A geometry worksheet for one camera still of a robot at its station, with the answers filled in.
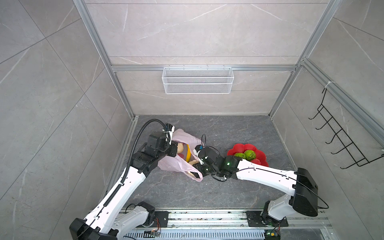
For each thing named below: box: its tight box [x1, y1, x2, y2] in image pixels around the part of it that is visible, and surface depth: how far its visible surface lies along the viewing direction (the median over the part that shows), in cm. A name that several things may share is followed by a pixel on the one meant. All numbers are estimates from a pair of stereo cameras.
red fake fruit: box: [250, 158, 262, 165], surface depth 90 cm
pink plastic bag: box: [157, 128, 204, 182], surface depth 71 cm
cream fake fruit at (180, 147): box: [177, 142, 184, 154], surface depth 97 cm
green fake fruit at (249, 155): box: [244, 149, 256, 161], surface depth 92 cm
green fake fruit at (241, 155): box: [234, 152, 246, 159], surface depth 92 cm
